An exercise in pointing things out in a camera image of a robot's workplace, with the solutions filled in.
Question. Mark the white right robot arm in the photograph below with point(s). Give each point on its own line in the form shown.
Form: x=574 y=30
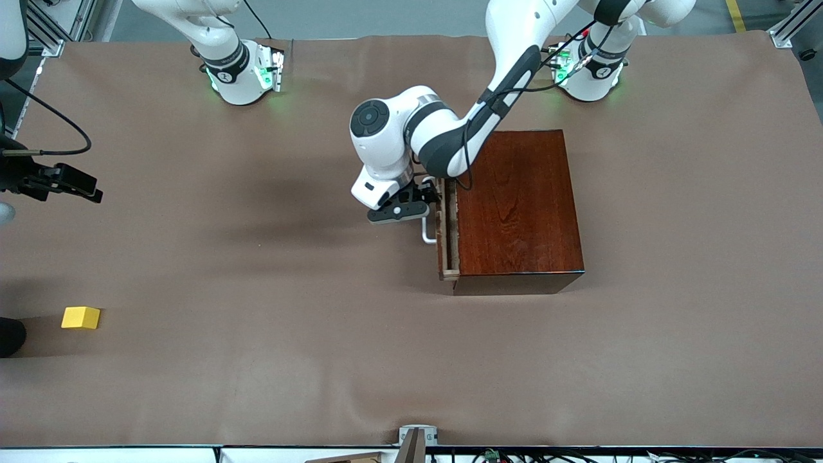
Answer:
x=235 y=90

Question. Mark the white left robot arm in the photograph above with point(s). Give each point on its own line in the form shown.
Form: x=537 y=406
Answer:
x=386 y=128

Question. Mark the black round knob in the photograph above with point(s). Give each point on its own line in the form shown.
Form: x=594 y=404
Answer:
x=9 y=337

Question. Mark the aluminium frame profile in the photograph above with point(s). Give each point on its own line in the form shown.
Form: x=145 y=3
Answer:
x=51 y=38
x=794 y=22

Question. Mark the yellow block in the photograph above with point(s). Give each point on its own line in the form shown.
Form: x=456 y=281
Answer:
x=80 y=317

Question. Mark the grey metal bracket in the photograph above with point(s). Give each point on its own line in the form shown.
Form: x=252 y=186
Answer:
x=431 y=437

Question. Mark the flat brown wooden board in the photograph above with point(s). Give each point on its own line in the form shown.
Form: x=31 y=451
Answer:
x=347 y=458

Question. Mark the dark wooden cabinet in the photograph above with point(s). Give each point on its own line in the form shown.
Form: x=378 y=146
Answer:
x=514 y=212

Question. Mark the small black knob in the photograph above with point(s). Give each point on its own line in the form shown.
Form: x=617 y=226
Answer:
x=807 y=54

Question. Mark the brown table mat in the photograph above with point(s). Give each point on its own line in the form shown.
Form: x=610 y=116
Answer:
x=257 y=321

